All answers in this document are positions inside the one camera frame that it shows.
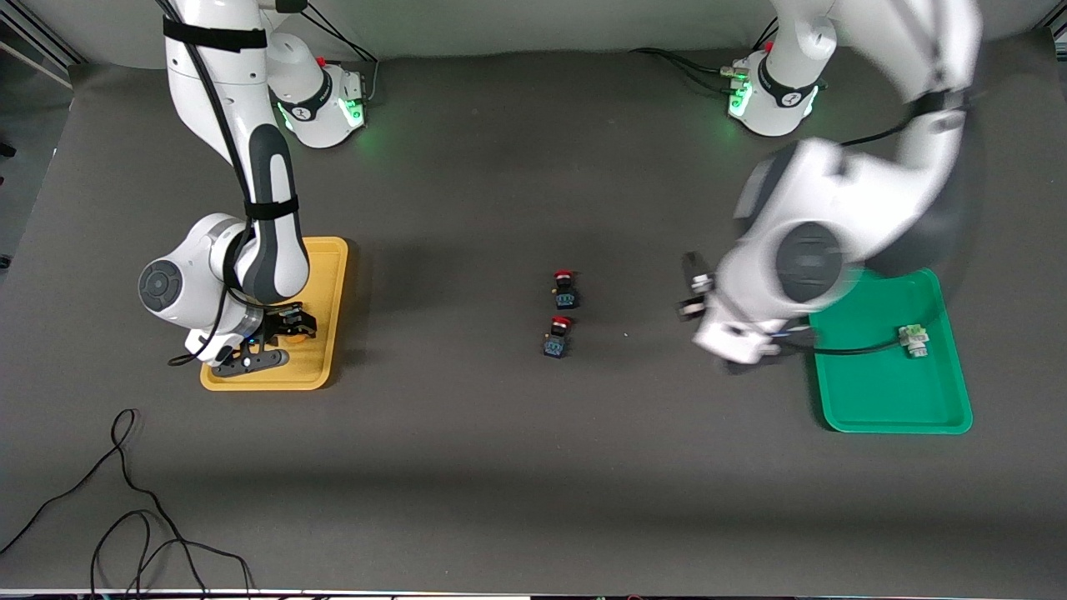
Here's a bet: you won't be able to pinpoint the black velcro strap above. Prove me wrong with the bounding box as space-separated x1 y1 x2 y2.
243 196 301 222
162 17 269 54
909 90 969 119

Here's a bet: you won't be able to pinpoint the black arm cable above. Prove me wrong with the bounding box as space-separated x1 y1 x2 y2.
784 329 909 358
154 0 288 368

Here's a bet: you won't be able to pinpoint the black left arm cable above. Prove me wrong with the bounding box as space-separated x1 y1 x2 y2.
784 329 909 358

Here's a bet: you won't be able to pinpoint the black base cables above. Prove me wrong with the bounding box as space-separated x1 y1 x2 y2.
627 17 780 94
296 4 381 105

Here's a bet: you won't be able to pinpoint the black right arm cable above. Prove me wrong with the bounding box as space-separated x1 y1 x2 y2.
154 0 288 368

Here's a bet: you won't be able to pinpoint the black left base cables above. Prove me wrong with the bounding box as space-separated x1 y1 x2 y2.
627 17 780 94

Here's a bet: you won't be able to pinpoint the loose black cable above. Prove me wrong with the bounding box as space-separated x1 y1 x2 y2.
0 407 255 600

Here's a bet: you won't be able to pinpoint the black right base cables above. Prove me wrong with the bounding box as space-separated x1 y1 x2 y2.
296 4 381 105

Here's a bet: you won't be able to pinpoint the metal frame rail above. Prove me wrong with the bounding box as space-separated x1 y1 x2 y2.
0 0 83 91

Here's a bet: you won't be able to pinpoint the green plastic tray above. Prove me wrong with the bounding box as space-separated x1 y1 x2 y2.
809 267 974 436

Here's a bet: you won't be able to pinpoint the yellow plastic tray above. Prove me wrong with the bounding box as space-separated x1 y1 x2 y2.
200 236 349 393

